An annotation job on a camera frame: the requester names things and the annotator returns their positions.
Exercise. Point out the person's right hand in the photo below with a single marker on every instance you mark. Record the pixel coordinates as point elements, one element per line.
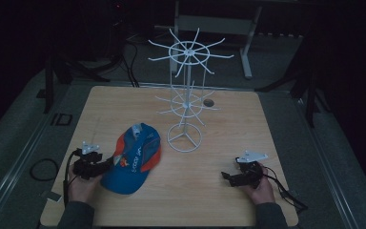
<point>260,189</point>

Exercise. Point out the person's left hand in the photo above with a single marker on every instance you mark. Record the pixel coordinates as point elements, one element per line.
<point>82,188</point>

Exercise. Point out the black tripod stand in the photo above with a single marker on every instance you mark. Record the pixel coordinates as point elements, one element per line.
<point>73,68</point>
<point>298,79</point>

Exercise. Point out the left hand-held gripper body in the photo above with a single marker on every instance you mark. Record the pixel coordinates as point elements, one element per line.
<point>87,165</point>

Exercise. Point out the blue and orange cap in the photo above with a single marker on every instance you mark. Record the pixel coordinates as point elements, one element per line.
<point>134,160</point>

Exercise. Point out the round table grommet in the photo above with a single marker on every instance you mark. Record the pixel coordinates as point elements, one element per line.
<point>208,102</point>

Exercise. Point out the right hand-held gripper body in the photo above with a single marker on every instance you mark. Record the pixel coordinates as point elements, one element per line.
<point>247,171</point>

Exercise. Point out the grey tape piece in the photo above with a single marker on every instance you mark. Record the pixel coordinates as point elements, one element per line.
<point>54,197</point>

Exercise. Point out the black floor bracket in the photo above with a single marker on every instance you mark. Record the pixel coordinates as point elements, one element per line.
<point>61,119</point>

